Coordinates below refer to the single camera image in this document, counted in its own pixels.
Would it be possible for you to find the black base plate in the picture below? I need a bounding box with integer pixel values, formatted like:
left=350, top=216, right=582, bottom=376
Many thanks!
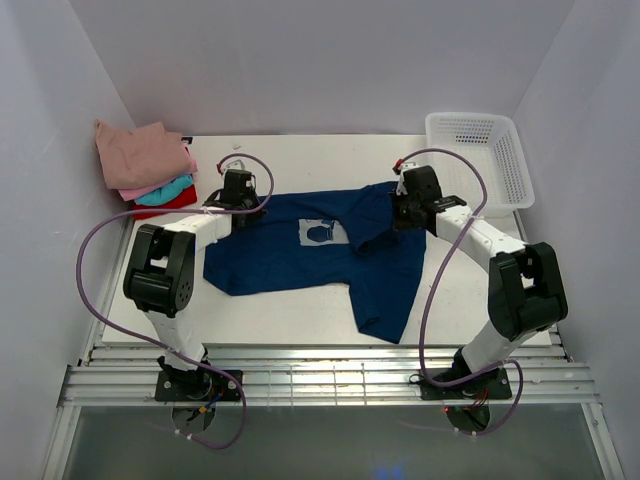
left=154, top=370, right=243, bottom=403
left=408, top=368, right=512, bottom=401

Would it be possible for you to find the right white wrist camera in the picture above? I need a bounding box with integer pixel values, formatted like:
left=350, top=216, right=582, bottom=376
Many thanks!
left=393, top=159, right=420, bottom=196

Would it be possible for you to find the white plastic basket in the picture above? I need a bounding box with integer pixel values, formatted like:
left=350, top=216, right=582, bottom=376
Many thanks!
left=425, top=112, right=535, bottom=218

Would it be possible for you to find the beige folded t shirt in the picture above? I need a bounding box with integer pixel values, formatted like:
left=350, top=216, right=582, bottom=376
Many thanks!
left=94, top=120, right=193, bottom=190

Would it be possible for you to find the red folded t shirt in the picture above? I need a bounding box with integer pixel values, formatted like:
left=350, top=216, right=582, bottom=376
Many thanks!
left=132, top=185, right=198, bottom=220

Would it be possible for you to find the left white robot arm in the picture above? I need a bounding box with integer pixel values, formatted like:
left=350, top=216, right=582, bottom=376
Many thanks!
left=123, top=168, right=264, bottom=400

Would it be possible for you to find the teal folded t shirt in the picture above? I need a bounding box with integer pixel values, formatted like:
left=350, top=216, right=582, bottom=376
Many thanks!
left=134, top=174, right=194, bottom=207

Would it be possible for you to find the blue printed t shirt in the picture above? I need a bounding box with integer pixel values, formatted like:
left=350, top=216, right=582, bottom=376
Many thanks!
left=203, top=182, right=427, bottom=344

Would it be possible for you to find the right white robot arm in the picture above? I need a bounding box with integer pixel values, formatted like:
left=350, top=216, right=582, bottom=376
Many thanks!
left=391, top=162, right=568, bottom=397

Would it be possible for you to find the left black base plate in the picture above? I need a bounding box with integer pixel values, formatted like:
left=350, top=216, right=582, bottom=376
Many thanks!
left=154, top=370, right=243, bottom=403

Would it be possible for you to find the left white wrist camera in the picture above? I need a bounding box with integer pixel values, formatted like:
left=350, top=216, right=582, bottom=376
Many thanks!
left=216, top=158, right=247, bottom=176

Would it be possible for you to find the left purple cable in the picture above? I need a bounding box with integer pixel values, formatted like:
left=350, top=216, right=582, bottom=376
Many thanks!
left=74, top=152, right=276, bottom=450

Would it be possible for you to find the pink folded t shirt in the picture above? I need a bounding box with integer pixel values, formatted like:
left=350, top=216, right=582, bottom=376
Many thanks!
left=118, top=157, right=198, bottom=202

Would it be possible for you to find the aluminium rail frame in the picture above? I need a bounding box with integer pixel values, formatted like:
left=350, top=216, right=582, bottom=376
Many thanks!
left=59, top=336, right=600, bottom=407

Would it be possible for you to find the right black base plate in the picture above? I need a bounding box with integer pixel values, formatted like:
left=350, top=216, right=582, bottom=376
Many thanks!
left=408, top=368, right=512, bottom=401

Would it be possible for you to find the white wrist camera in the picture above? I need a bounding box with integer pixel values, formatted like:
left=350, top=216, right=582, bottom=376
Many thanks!
left=393, top=159, right=420, bottom=196
left=216, top=158, right=247, bottom=176

